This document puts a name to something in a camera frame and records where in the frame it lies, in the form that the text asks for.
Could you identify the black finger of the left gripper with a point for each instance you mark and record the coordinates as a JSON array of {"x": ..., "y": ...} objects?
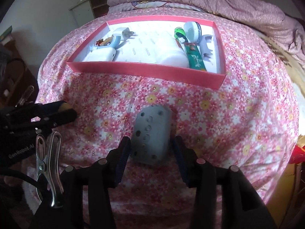
[{"x": 52, "y": 114}]

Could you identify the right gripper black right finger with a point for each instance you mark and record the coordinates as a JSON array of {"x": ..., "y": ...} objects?
[{"x": 195, "y": 172}]

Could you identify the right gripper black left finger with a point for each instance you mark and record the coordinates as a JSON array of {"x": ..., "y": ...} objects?
[{"x": 110, "y": 169}]

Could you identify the grey plastic oval case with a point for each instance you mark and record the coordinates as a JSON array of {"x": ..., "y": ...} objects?
[{"x": 151, "y": 135}]

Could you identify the white earbuds charging case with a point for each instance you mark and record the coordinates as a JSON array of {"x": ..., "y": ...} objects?
[{"x": 101, "y": 54}]

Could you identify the red yellow figure keychain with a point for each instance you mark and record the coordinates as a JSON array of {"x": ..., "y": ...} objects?
[{"x": 99, "y": 42}]

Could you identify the small wooden block piece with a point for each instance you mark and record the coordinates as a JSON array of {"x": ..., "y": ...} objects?
[{"x": 107, "y": 41}]

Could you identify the blue curved plastic handle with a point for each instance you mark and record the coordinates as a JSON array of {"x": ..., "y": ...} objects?
[{"x": 115, "y": 41}]

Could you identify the white wall charger plug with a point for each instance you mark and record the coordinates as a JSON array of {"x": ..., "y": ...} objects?
[{"x": 123, "y": 32}]

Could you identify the white plastic bottle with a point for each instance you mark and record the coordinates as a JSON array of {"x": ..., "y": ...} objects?
[{"x": 171, "y": 53}]

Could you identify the green figure keychain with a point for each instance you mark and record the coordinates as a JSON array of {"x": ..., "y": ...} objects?
[{"x": 180, "y": 35}]

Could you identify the silver spring clamp left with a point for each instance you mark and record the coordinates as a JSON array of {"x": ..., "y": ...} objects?
[{"x": 25, "y": 96}]

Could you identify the silver spring clamp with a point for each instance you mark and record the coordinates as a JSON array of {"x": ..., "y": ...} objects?
[
  {"x": 25, "y": 96},
  {"x": 50, "y": 187}
]

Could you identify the silver spring clamp right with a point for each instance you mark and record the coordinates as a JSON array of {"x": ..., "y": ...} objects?
[{"x": 50, "y": 187}]

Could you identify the pink floral bed sheet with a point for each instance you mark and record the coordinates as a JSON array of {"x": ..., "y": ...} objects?
[{"x": 251, "y": 121}]

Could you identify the white bedside shelf cabinet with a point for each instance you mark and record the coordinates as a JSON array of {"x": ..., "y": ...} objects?
[{"x": 87, "y": 10}]

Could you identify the pink shallow cardboard box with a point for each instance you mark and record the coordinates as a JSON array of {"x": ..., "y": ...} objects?
[{"x": 137, "y": 57}]

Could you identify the purple folded quilt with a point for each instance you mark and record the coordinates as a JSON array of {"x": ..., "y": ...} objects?
[{"x": 284, "y": 30}]

